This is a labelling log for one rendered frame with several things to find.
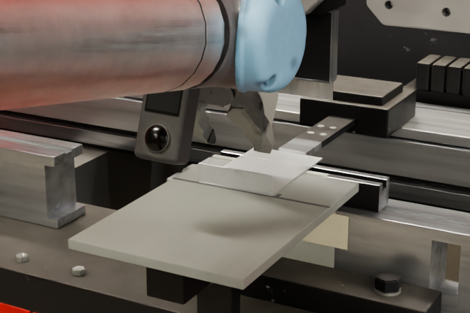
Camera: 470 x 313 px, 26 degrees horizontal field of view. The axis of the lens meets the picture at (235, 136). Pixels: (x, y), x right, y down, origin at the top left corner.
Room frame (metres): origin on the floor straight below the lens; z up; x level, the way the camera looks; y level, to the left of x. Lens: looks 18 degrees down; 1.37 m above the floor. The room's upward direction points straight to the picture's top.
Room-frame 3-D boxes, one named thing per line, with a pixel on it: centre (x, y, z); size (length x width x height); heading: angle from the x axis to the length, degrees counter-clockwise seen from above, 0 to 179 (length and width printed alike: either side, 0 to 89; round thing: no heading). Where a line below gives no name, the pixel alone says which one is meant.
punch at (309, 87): (1.06, -0.06, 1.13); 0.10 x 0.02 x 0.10; 62
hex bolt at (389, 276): (0.94, -0.16, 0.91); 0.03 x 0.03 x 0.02
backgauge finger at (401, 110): (1.21, -0.13, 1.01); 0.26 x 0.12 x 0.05; 152
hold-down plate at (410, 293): (0.99, -0.07, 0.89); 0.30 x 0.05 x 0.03; 62
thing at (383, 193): (1.05, -0.07, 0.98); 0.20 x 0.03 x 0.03; 62
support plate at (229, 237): (0.93, 0.01, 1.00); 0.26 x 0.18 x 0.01; 152
